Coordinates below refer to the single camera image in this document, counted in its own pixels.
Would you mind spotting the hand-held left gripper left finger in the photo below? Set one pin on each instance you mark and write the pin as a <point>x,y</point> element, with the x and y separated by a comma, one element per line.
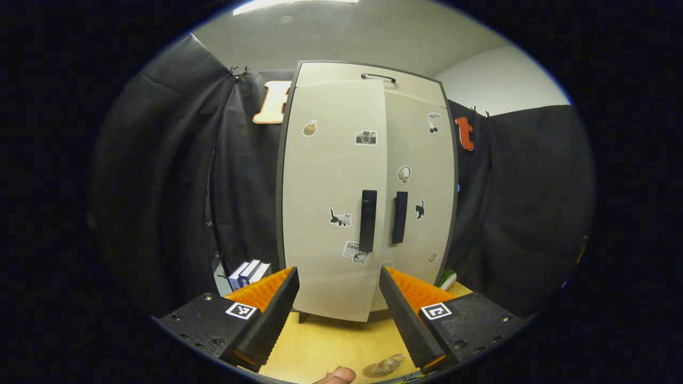
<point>272,320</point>

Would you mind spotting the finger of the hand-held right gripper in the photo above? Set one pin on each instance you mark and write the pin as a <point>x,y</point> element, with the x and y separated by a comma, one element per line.
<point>581,250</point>

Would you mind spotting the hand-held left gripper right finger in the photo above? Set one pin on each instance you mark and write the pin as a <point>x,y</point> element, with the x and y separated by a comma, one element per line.
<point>408,320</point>

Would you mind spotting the clear glass bottle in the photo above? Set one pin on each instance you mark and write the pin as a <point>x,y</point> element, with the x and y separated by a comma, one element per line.
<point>392,362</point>

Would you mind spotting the grey white cabinet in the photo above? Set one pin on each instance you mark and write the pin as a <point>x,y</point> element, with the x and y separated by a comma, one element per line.
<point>279,202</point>

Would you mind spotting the white door with camera sticker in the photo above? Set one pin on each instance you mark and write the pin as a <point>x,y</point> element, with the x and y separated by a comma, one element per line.
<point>320,176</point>

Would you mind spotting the white door with headphones sticker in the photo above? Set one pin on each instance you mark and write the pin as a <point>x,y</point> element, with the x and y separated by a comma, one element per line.
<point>421,154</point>

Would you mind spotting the white cabinet drawer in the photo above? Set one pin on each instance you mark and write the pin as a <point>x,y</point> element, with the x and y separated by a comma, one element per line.
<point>331,72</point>

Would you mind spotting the blue white paper box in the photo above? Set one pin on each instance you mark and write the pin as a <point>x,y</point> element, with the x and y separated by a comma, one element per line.
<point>243,274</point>
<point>262,272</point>

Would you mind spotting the small green white object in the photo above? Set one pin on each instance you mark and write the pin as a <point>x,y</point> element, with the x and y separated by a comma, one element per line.
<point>448,278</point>

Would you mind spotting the black backdrop cloth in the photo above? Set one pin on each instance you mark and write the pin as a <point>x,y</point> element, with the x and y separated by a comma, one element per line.
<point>160,160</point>

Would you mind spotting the ceiling light panel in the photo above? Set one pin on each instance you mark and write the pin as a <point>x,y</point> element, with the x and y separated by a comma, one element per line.
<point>277,5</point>

